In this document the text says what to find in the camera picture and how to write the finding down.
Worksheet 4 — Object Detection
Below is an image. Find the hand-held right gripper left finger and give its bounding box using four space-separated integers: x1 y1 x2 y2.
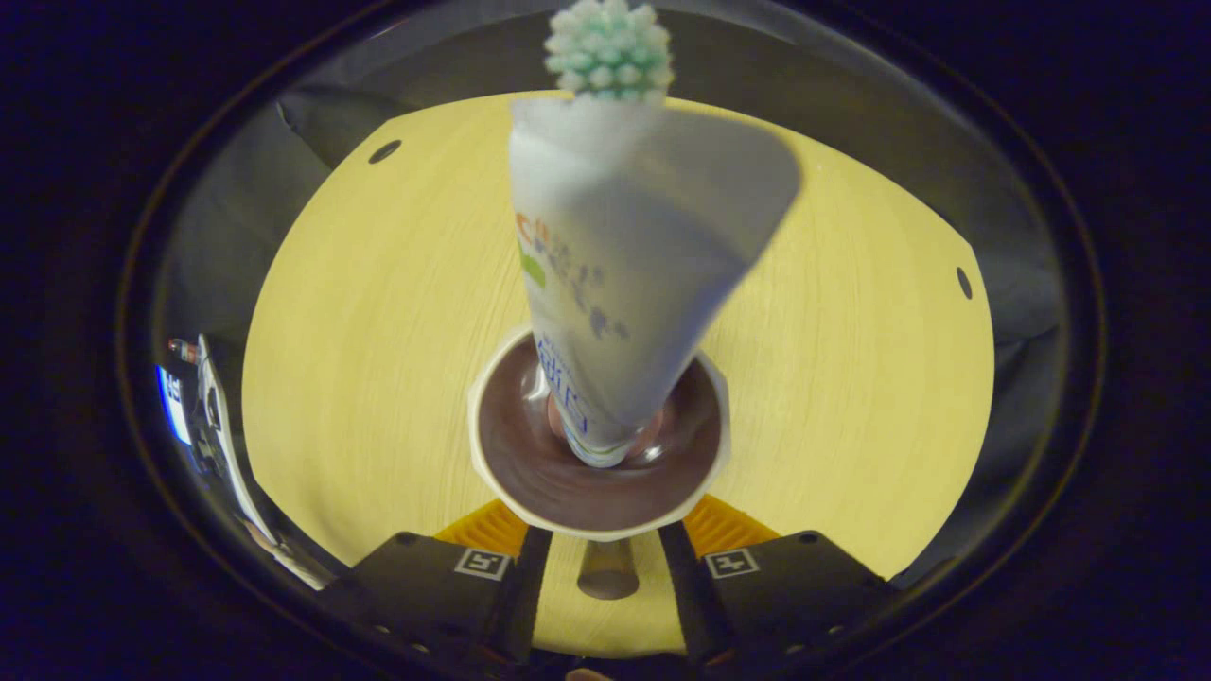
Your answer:
317 499 554 668

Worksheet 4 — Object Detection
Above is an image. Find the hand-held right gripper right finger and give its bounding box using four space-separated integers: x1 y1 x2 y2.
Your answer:
658 494 895 668

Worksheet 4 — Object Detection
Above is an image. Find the beige cup with brown inside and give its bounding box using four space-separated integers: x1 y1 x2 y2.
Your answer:
467 324 732 602

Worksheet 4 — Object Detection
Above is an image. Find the white toothpaste tube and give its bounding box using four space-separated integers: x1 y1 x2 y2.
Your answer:
509 95 803 470

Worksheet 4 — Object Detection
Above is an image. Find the white and green toothbrush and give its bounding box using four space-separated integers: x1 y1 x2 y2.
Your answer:
543 0 676 105

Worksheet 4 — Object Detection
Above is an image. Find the white bar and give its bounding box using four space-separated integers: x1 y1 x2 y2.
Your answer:
196 333 332 589

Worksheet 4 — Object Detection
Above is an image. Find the blue lit screen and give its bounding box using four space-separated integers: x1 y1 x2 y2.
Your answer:
156 365 192 447

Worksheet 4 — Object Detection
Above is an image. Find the black backdrop cloth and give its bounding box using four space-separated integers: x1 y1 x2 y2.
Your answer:
151 0 1070 587

